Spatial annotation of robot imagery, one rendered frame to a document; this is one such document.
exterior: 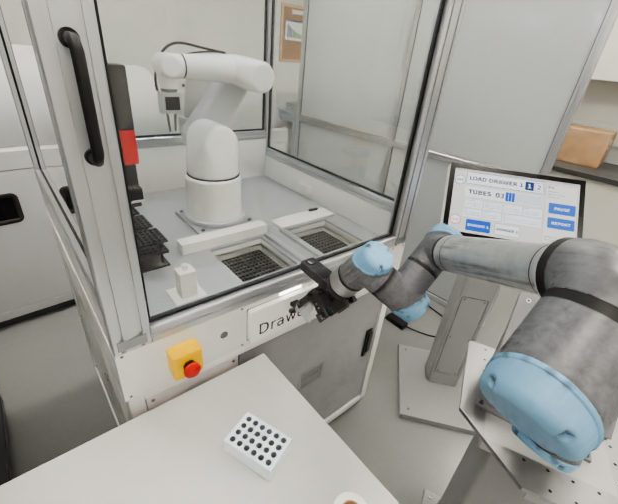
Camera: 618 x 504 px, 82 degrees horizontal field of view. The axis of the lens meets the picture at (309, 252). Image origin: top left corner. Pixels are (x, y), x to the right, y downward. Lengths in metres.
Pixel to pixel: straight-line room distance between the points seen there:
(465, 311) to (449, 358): 0.31
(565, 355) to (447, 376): 1.71
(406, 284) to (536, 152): 1.70
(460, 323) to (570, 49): 1.43
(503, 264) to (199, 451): 0.72
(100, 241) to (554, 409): 0.70
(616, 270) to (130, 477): 0.89
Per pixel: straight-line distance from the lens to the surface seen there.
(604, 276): 0.48
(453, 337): 1.96
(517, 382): 0.44
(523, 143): 2.38
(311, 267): 0.90
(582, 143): 3.89
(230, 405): 0.99
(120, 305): 0.81
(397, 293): 0.76
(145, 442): 0.96
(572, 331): 0.45
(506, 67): 2.42
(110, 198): 0.71
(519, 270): 0.59
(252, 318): 0.98
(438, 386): 2.16
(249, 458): 0.87
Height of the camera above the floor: 1.55
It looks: 29 degrees down
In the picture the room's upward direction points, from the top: 6 degrees clockwise
